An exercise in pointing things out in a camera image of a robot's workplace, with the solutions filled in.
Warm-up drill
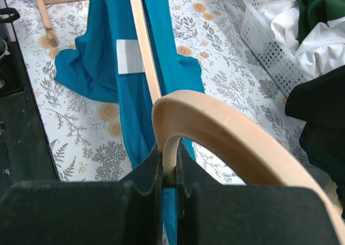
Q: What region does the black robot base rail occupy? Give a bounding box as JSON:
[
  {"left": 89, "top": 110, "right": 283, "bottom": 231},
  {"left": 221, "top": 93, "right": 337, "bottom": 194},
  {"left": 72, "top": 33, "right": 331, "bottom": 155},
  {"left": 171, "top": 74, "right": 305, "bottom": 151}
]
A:
[{"left": 1, "top": 0, "right": 58, "bottom": 194}]

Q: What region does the white perforated plastic basket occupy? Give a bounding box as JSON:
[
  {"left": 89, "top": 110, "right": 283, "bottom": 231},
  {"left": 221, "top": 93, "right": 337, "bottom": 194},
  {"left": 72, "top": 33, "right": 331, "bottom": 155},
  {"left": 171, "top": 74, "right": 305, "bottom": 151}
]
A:
[{"left": 240, "top": 0, "right": 313, "bottom": 96}]

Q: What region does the left wooden clothes rack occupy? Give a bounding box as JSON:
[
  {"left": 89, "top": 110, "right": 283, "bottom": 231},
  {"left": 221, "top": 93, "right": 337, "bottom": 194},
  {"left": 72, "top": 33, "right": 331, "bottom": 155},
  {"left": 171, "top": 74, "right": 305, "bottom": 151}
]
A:
[{"left": 31, "top": 0, "right": 197, "bottom": 45}]

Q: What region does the green and grey raglan shirt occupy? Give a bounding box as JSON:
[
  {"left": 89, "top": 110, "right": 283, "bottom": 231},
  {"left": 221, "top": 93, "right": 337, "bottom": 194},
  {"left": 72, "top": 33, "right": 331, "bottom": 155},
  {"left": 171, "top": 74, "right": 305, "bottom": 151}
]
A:
[{"left": 258, "top": 0, "right": 344, "bottom": 79}]

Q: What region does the beige wooden hanger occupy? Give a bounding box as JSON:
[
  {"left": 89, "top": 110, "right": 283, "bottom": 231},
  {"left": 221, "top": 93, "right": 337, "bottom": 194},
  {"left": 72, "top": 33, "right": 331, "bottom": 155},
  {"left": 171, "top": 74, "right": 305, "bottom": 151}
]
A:
[{"left": 126, "top": 0, "right": 345, "bottom": 221}]

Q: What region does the blue t-shirt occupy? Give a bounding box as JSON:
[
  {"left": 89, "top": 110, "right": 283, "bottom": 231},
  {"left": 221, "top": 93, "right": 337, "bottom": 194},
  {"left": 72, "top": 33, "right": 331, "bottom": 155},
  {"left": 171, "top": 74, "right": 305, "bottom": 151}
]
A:
[{"left": 53, "top": 0, "right": 205, "bottom": 245}]

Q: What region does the black t-shirt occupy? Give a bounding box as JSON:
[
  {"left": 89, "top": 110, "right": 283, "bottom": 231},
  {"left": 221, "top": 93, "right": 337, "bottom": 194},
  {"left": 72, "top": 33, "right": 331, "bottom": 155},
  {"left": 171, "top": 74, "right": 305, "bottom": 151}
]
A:
[{"left": 284, "top": 64, "right": 345, "bottom": 194}]

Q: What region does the floral patterned table mat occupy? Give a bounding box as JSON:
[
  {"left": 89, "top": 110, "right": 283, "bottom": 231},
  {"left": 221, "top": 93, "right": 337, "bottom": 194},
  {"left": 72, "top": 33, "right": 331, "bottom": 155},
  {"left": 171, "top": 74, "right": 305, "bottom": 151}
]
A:
[{"left": 6, "top": 0, "right": 331, "bottom": 186}]

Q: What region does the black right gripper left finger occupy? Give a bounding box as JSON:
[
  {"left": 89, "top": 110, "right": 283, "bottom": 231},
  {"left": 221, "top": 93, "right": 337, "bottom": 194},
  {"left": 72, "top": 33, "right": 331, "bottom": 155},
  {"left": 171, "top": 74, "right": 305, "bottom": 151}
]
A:
[{"left": 1, "top": 147, "right": 163, "bottom": 244}]

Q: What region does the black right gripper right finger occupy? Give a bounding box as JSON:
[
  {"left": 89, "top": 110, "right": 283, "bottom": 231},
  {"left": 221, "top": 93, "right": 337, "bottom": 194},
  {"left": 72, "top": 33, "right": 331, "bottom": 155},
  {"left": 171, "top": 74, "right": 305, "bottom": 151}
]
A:
[{"left": 177, "top": 143, "right": 339, "bottom": 244}]

